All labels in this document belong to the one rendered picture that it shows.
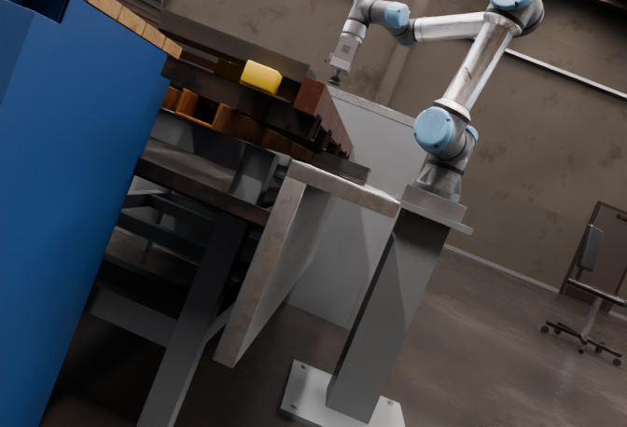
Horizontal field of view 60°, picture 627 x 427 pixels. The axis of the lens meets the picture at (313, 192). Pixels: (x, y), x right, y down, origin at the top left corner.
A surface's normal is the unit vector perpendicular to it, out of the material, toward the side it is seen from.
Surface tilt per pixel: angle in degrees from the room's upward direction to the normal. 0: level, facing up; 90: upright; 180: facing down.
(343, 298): 90
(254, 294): 90
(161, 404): 90
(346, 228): 90
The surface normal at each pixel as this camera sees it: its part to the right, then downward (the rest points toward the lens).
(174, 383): -0.11, 0.02
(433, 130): -0.59, -0.07
